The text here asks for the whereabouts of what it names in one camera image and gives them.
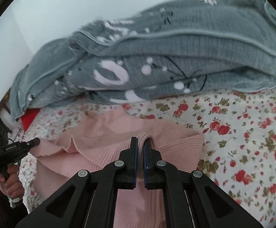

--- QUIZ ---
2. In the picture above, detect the person's left hand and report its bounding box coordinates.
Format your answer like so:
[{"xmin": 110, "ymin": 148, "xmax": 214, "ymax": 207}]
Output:
[{"xmin": 0, "ymin": 164, "xmax": 25, "ymax": 199}]

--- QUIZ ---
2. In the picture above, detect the floral bed sheet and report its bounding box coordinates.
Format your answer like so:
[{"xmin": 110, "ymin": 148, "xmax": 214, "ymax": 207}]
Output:
[{"xmin": 17, "ymin": 89, "xmax": 276, "ymax": 221}]

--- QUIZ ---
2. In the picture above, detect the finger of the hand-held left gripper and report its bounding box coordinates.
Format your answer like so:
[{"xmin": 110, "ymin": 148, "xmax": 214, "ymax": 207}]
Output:
[{"xmin": 21, "ymin": 137, "xmax": 40, "ymax": 149}]

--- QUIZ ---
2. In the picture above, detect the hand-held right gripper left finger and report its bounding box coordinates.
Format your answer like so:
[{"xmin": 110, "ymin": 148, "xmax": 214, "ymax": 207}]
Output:
[{"xmin": 14, "ymin": 136, "xmax": 138, "ymax": 228}]

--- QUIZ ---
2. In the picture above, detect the dark wooden bed frame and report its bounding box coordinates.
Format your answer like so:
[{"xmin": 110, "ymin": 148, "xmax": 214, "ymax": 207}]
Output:
[{"xmin": 0, "ymin": 88, "xmax": 13, "ymax": 117}]

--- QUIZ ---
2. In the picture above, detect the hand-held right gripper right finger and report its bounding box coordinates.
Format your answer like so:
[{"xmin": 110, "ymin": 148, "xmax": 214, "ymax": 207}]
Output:
[{"xmin": 143, "ymin": 141, "xmax": 264, "ymax": 228}]

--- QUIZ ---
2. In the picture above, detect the grey printed blanket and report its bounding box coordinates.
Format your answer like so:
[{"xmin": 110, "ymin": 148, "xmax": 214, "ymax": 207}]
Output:
[{"xmin": 10, "ymin": 0, "xmax": 276, "ymax": 119}]

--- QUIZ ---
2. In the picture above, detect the pink knit sweater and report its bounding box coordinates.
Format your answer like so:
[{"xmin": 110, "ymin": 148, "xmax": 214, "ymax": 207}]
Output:
[{"xmin": 31, "ymin": 104, "xmax": 205, "ymax": 228}]

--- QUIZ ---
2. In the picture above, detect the red pillow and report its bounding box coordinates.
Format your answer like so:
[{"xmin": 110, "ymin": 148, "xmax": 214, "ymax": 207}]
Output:
[{"xmin": 20, "ymin": 108, "xmax": 40, "ymax": 129}]

